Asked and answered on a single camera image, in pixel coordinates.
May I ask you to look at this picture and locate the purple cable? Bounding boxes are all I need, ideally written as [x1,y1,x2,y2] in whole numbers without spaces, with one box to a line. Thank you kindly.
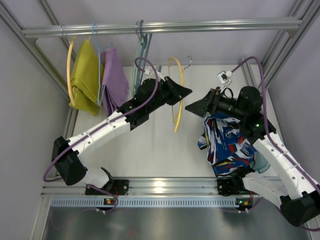
[42,56,163,208]
[232,56,320,232]

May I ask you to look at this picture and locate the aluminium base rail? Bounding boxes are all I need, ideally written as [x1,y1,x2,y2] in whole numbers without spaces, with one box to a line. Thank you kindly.
[41,176,283,198]

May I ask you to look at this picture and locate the aluminium frame post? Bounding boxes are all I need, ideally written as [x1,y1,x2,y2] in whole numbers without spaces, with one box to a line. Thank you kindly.
[239,0,320,96]
[0,0,68,98]

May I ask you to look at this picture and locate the aluminium hanging rail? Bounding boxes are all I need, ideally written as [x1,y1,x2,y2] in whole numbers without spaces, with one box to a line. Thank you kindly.
[21,17,303,39]

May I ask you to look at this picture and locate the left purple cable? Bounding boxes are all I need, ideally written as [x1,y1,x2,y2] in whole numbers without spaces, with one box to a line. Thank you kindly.
[42,56,163,208]

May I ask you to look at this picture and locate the blue white patterned trousers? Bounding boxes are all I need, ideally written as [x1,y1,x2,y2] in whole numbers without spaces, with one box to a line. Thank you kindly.
[197,112,257,177]

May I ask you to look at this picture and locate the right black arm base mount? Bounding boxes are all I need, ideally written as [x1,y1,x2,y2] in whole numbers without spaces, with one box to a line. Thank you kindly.
[216,176,246,197]

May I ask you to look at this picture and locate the slotted grey cable duct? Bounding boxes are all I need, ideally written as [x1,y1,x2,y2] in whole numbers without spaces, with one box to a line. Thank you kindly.
[50,197,252,208]

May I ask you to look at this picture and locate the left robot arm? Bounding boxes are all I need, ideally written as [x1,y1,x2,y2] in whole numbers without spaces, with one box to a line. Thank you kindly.
[52,76,193,192]

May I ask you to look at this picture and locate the mustard yellow garment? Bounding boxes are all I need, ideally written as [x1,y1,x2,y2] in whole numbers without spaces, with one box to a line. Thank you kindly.
[69,39,100,116]

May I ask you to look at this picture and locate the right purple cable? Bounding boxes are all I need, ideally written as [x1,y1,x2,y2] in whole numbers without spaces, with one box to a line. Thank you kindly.
[232,56,320,232]

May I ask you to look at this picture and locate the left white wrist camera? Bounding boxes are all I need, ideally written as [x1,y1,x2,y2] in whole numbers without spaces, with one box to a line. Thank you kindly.
[143,64,165,81]

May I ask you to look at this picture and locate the teal plastic basket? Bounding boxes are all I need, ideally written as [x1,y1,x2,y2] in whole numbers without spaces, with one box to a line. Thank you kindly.
[249,151,271,174]

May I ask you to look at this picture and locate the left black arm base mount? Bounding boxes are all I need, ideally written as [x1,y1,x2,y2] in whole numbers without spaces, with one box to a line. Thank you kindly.
[85,179,130,196]

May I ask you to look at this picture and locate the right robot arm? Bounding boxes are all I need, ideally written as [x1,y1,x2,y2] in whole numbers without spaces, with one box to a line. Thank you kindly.
[185,86,320,227]

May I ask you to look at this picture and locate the teal blue empty hanger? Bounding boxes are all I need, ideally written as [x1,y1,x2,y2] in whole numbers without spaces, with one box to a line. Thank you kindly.
[133,19,153,94]

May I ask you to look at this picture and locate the light blue hanger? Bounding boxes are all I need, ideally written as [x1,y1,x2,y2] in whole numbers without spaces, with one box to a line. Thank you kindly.
[91,22,103,107]

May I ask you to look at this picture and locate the purple garment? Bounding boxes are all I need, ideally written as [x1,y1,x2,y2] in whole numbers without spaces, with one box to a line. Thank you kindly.
[100,47,129,117]

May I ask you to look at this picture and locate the right aluminium frame post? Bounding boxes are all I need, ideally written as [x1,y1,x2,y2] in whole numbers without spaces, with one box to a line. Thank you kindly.
[239,0,320,96]

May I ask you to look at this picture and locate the yellow hanger with trousers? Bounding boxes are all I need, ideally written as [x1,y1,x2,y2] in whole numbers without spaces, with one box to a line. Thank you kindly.
[168,55,192,133]

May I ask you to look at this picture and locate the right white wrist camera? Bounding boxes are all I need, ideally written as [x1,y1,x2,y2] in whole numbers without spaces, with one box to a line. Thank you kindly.
[217,70,233,87]

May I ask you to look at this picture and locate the left aluminium frame post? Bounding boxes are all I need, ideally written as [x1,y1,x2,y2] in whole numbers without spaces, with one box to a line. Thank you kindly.
[0,0,68,98]

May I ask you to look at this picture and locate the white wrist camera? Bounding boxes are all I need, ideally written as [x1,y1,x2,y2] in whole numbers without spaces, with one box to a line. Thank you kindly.
[217,70,233,87]
[143,64,165,81]

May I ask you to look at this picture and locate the green empty hanger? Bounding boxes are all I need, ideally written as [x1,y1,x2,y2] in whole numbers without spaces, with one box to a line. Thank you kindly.
[130,21,146,98]

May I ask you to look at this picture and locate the yellow hanger on left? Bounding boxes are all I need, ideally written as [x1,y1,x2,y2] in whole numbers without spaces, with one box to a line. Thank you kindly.
[66,36,78,107]

